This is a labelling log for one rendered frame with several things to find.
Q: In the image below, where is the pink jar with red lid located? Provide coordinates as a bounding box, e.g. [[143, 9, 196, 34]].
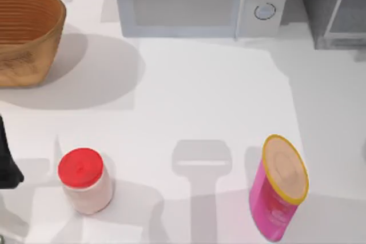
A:
[[58, 147, 113, 215]]

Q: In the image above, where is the pink can with yellow rim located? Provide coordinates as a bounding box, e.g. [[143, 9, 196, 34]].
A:
[[248, 134, 309, 242]]

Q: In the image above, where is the brown wooden basket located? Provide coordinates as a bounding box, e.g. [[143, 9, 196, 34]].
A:
[[0, 0, 67, 88]]

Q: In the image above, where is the grey cabinet with dark inside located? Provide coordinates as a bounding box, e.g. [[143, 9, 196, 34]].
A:
[[297, 0, 366, 51]]

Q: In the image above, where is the pale microwave oven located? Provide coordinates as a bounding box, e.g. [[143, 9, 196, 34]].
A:
[[111, 0, 295, 40]]

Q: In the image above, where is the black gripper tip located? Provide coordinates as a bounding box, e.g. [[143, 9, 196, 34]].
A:
[[0, 115, 25, 190]]

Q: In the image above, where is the microwave door handle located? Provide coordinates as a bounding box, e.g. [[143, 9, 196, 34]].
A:
[[234, 0, 248, 40]]

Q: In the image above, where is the microwave knob with blue ring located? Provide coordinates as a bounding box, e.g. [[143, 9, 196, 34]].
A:
[[253, 2, 277, 21]]

